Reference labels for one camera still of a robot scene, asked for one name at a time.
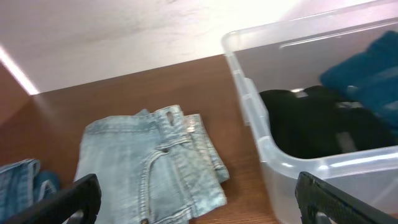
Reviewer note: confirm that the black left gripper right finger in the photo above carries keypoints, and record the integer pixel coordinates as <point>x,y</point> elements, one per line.
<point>320,202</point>

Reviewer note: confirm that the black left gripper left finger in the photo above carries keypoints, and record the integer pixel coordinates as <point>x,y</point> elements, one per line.
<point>78,203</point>

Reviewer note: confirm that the black taped garment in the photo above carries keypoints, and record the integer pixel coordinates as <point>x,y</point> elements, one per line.
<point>318,122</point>

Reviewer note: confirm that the teal taped garment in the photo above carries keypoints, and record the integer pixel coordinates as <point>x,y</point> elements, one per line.
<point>369,77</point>

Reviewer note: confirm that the dark blue folded jeans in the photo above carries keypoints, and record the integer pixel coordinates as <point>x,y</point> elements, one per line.
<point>23,184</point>

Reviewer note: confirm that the light blue folded jeans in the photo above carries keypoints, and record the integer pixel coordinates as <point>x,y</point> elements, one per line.
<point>153,167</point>

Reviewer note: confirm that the clear plastic storage bin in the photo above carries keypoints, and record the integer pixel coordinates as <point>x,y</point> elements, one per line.
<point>291,55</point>

